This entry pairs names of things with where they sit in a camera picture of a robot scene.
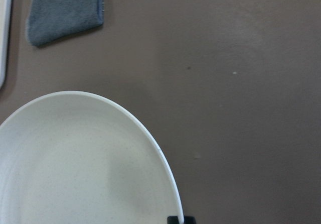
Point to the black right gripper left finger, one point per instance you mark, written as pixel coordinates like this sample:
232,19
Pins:
173,220

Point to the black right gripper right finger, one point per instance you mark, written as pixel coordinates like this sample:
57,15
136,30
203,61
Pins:
189,220

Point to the cream rectangular tray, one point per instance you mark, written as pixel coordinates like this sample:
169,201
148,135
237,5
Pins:
5,17

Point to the white round plate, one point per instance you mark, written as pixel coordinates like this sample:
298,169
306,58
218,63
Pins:
77,157

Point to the grey folded cloth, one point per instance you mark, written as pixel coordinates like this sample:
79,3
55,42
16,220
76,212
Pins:
50,20

